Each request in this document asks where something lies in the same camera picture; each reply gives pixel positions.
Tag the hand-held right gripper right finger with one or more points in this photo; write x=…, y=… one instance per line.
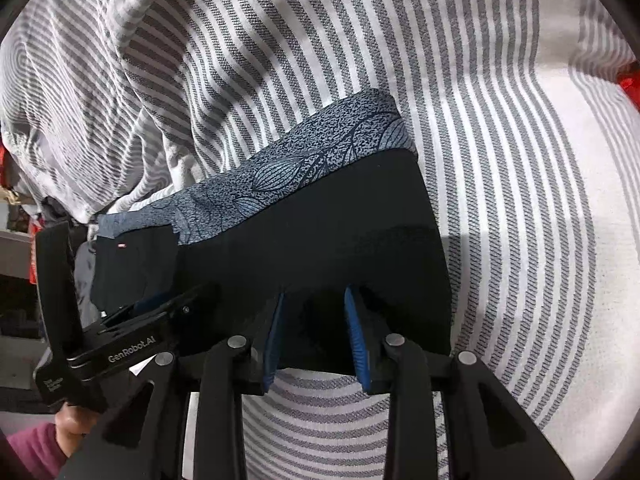
x=357, y=345

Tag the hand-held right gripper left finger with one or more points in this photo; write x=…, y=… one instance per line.
x=272, y=345

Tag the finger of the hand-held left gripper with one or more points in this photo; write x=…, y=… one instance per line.
x=165, y=310

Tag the black pants blue patterned sides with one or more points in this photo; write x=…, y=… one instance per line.
x=325, y=225

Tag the person's left hand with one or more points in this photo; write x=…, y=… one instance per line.
x=75, y=425

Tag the grey button shirt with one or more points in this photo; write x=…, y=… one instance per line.
x=86, y=275

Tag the grey shelf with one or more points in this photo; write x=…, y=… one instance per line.
x=20, y=255

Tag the grey white striped quilt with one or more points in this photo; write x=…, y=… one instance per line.
x=75, y=110

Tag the white grey striped bed sheet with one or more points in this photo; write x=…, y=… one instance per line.
x=500, y=210

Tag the red embroidered cushion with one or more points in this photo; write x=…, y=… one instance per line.
x=630, y=85

